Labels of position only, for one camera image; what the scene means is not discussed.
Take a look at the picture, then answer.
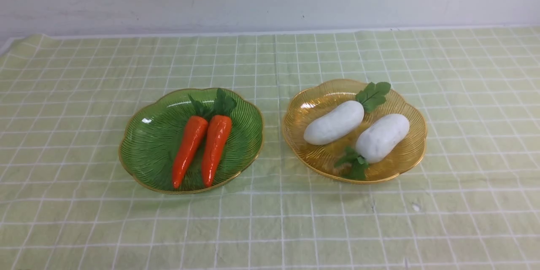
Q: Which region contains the white toy radish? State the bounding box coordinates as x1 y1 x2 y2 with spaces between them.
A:
334 113 410 180
303 81 391 146

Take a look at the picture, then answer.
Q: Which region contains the green checked tablecloth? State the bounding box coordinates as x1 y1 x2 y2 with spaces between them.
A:
0 27 540 270

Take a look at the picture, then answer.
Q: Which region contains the orange toy carrot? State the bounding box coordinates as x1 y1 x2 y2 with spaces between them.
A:
172 94 209 189
201 89 237 188

